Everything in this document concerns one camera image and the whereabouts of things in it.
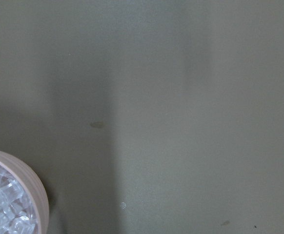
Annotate pink bowl of ice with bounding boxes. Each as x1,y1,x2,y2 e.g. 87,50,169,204
0,151,49,234

